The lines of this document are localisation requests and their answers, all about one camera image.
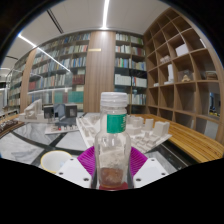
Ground dark bookshelf wall with books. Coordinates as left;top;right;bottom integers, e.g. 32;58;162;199
6;31;148;114

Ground slatted wooden bench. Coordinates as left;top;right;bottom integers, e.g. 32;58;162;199
133;113;224;164

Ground large white city model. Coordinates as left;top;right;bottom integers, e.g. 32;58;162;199
75;113;173;154

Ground straight ceiling light strip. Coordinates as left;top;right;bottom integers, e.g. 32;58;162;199
101;0;111;29

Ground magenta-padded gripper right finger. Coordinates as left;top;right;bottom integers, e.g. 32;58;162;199
128;147;169;189

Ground white ramp architectural model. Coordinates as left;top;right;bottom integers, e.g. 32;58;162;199
18;98;46;123

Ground clear bottle with green label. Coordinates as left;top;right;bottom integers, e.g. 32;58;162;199
94;92;132;189

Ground white mug with yellow handle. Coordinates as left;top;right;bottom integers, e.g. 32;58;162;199
40;149;73;174

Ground wooden cubby shelf unit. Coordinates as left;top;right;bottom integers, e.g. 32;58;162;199
143;8;224;144

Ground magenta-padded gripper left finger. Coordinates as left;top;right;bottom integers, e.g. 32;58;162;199
54;146;98;188

